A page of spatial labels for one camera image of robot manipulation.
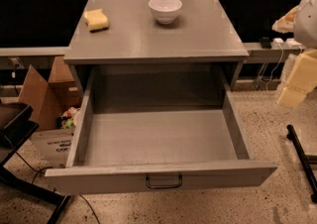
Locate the yellow sponge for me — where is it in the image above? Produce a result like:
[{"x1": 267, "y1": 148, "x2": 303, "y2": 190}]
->
[{"x1": 83, "y1": 9, "x2": 109, "y2": 32}]

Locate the white ceramic bowl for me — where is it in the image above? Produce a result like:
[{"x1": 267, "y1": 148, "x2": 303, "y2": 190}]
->
[{"x1": 149, "y1": 0, "x2": 182, "y2": 24}]

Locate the black floor cable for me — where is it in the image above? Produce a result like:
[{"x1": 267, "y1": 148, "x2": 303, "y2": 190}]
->
[{"x1": 3, "y1": 135, "x2": 101, "y2": 224}]

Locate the black stand leg right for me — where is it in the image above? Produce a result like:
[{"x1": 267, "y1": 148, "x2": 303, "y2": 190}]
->
[{"x1": 286, "y1": 125, "x2": 317, "y2": 203}]

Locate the grey top drawer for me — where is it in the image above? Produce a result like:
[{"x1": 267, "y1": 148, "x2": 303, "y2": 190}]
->
[{"x1": 46, "y1": 65, "x2": 277, "y2": 195}]

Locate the black stand frame left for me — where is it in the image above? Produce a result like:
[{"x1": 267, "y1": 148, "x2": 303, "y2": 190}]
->
[{"x1": 0, "y1": 103, "x2": 70, "y2": 224}]

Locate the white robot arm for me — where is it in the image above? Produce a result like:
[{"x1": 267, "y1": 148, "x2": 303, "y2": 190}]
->
[{"x1": 272, "y1": 0, "x2": 317, "y2": 109}]

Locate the white power adapter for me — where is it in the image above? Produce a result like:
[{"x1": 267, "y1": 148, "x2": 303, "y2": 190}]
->
[{"x1": 272, "y1": 38, "x2": 284, "y2": 48}]

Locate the black small adapter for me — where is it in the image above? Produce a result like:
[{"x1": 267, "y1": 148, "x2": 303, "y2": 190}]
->
[{"x1": 260, "y1": 37, "x2": 271, "y2": 49}]

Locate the white power strip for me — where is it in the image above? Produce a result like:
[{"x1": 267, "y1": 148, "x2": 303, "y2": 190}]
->
[{"x1": 286, "y1": 39, "x2": 301, "y2": 49}]

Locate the grey drawer cabinet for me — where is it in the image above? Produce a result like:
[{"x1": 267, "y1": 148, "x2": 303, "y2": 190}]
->
[{"x1": 63, "y1": 0, "x2": 250, "y2": 92}]

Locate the brown cardboard box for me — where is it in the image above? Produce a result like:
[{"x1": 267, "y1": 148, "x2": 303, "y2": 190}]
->
[{"x1": 19, "y1": 56, "x2": 82, "y2": 168}]

